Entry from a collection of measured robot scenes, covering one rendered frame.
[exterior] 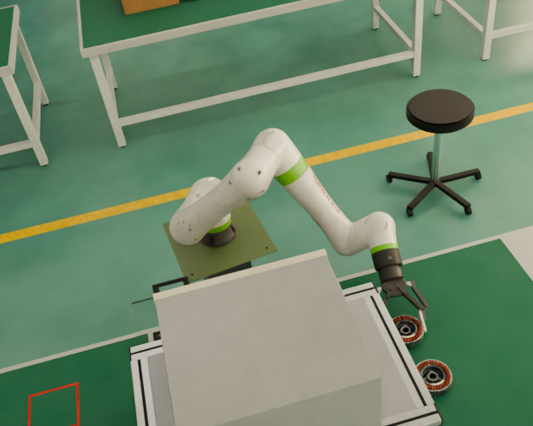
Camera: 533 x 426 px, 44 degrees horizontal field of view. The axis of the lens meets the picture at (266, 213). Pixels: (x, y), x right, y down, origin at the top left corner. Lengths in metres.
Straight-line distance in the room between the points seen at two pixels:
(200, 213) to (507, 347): 1.05
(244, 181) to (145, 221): 1.94
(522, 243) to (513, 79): 2.45
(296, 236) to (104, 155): 1.54
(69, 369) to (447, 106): 2.22
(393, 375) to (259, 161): 0.76
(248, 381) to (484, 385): 0.89
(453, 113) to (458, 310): 1.42
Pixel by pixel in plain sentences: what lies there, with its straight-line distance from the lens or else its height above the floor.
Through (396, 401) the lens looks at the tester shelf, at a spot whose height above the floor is 1.11.
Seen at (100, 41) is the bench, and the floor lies 0.75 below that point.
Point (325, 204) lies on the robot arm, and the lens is 2.18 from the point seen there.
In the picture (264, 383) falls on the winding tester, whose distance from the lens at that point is 1.41.
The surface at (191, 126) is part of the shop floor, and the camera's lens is 4.53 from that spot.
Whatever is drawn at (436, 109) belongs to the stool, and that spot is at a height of 0.56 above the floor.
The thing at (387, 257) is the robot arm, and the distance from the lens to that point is 2.16.
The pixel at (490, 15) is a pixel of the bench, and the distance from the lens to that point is 4.84.
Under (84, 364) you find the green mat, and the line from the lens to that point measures 2.30.
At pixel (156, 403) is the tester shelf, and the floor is 1.11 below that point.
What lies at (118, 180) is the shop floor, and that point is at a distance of 4.22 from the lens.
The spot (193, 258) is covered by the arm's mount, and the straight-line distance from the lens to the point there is 2.49.
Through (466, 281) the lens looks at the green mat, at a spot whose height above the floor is 0.75.
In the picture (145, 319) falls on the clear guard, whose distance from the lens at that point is 1.92.
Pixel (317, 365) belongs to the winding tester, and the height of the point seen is 1.32.
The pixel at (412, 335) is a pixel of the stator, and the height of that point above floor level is 0.79.
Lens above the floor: 2.49
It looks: 42 degrees down
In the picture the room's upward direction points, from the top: 9 degrees counter-clockwise
